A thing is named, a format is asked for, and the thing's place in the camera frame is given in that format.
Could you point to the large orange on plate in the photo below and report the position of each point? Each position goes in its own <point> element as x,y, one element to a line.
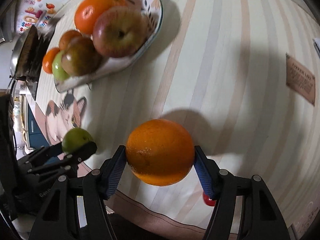
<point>89,11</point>

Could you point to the steel wok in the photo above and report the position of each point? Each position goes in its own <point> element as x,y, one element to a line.
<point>22,52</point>

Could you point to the range hood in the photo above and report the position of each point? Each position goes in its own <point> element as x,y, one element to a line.
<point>8,24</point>

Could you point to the floral ceramic plate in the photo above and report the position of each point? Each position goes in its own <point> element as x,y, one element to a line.
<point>154,12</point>

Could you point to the red cherry tomato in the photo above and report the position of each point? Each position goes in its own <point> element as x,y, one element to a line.
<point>208,201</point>

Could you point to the dark red apple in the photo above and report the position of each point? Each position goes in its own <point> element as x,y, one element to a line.
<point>119,32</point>

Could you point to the colourful wall sticker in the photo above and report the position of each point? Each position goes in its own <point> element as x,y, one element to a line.
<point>33,12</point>

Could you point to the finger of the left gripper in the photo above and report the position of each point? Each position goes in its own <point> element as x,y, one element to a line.
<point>40,156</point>
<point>70,162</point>

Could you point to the green fruit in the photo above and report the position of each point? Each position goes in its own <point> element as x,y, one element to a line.
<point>58,72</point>
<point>74,139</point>

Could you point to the striped cat table mat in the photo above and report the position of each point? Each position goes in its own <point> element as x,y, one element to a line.
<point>218,68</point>

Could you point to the small dark orange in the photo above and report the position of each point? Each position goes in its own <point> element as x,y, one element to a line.
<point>67,37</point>

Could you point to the small tangerine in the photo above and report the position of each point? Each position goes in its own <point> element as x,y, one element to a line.
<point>48,59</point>

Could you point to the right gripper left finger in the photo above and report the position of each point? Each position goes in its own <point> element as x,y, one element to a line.
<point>75,208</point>

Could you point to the black gas stove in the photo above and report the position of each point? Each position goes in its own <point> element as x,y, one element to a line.
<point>36,55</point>

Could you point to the brownish red apple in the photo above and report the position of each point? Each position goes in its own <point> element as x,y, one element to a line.
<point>80,57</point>

